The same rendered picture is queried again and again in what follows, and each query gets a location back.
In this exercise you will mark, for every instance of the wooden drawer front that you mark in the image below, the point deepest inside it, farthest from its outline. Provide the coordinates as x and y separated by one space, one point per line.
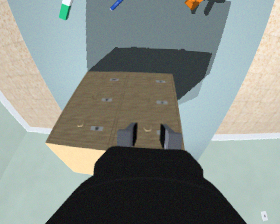
97 131
99 80
147 135
139 102
141 81
107 100

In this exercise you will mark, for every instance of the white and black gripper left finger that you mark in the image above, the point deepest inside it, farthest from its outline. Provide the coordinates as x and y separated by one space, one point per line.
124 135

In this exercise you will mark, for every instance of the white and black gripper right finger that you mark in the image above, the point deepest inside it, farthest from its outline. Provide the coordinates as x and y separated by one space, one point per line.
170 139

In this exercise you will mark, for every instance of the light wooden chest of drawers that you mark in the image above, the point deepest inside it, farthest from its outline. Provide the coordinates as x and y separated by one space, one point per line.
81 159

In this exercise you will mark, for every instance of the orange rectangular block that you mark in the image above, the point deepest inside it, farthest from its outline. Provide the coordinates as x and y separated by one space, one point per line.
192 3

